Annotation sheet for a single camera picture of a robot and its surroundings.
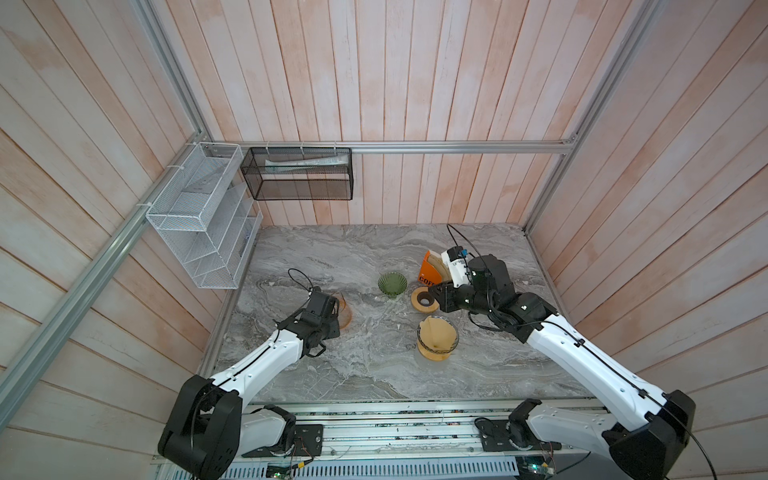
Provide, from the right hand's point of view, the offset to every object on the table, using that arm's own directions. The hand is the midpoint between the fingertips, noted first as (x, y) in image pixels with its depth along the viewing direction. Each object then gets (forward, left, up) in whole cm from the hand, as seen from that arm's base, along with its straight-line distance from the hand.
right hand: (429, 288), depth 75 cm
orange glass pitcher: (+4, +25, -21) cm, 33 cm away
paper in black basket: (+37, +42, +12) cm, 57 cm away
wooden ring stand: (+10, +2, -22) cm, 24 cm away
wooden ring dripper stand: (-12, -1, -14) cm, 18 cm away
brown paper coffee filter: (-7, -3, -11) cm, 13 cm away
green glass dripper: (+16, +9, -22) cm, 29 cm away
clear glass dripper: (-12, -1, -9) cm, 15 cm away
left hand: (-3, +28, -18) cm, 33 cm away
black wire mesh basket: (+49, +43, +1) cm, 65 cm away
